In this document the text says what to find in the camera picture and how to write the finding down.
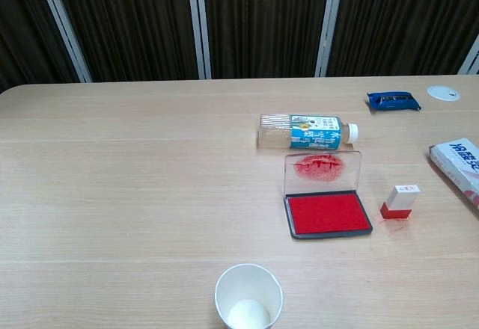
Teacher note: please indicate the white red stamp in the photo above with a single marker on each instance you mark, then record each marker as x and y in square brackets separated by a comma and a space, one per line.
[399, 201]

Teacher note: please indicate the clear plastic bottle blue label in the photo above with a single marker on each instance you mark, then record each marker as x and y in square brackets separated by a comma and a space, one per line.
[299, 131]

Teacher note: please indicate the red ink pad case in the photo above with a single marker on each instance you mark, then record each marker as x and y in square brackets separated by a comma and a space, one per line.
[327, 215]

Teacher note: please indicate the white paper cup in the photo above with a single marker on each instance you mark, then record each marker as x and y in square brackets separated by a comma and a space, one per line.
[248, 299]

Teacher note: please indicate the blue snack packet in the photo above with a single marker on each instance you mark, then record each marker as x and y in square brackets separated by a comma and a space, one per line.
[393, 101]

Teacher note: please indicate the grey partition post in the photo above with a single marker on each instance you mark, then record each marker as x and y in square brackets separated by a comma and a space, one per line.
[63, 26]
[470, 58]
[202, 24]
[329, 22]

